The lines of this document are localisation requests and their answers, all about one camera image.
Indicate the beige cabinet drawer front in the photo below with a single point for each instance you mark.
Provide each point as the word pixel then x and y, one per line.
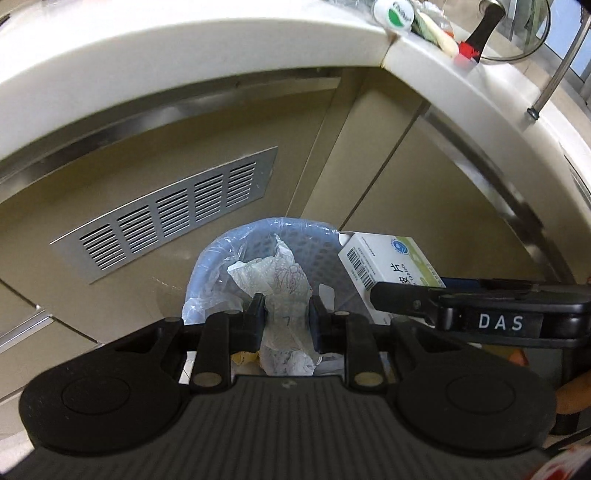
pixel 14 295

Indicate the plastic bottle white green cap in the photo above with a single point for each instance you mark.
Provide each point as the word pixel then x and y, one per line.
pixel 392 16

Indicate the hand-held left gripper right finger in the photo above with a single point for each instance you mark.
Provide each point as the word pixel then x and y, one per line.
pixel 319 323

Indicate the red white printed clothing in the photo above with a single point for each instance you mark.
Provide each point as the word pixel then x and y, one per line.
pixel 565 466

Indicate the grey cabinet vent grille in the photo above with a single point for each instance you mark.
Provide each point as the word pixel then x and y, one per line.
pixel 161 217

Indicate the small red plastic piece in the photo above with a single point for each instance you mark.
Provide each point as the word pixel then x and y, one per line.
pixel 467 51

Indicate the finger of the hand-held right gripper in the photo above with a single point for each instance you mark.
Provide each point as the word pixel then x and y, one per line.
pixel 406 299
pixel 489 282

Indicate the pale yellow scrap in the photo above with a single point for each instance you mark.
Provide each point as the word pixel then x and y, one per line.
pixel 441 39

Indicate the chrome dish rack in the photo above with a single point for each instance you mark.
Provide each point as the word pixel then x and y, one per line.
pixel 554 78

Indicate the white green medicine box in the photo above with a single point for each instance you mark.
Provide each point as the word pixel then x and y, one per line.
pixel 388 258

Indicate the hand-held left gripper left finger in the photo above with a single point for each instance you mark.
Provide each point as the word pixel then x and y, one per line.
pixel 255 323

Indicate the beige vented cabinet panel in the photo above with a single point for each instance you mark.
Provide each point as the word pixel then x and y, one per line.
pixel 115 175

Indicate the beige cabinet door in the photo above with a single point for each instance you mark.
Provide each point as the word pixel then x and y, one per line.
pixel 461 184

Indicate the clear plastic wrapper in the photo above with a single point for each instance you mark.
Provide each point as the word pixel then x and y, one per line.
pixel 431 7

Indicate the white paper wrapper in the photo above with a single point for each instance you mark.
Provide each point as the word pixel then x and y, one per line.
pixel 286 295

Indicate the blue mesh waste basket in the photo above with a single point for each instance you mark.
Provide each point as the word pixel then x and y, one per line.
pixel 318 258

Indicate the person's right hand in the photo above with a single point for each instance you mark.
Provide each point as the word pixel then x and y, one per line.
pixel 568 398

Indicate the narrow beige cabinet panel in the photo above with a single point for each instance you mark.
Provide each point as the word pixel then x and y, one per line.
pixel 351 152

